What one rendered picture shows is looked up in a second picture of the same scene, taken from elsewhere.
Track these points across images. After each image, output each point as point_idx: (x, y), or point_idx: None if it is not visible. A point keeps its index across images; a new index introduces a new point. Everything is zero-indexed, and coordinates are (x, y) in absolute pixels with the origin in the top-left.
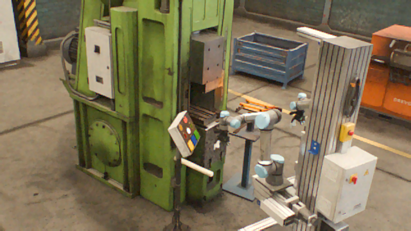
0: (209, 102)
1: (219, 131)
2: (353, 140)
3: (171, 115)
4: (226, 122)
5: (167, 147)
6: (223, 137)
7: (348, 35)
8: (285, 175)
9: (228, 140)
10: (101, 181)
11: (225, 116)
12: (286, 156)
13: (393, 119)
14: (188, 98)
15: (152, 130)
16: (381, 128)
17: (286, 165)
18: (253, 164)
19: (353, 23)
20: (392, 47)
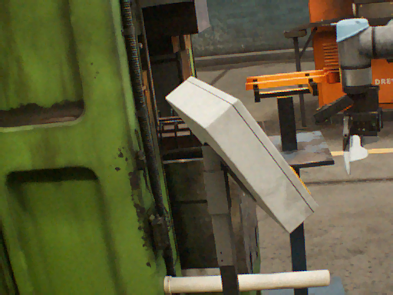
0: (169, 106)
1: (348, 101)
2: (373, 157)
3: (126, 125)
4: (379, 45)
5: (136, 259)
6: (371, 114)
7: (206, 60)
8: (348, 248)
9: (380, 122)
10: None
11: (364, 28)
12: (310, 219)
13: (386, 114)
14: (147, 69)
15: (52, 227)
16: (384, 130)
17: (328, 231)
18: (268, 258)
19: (206, 41)
20: (345, 1)
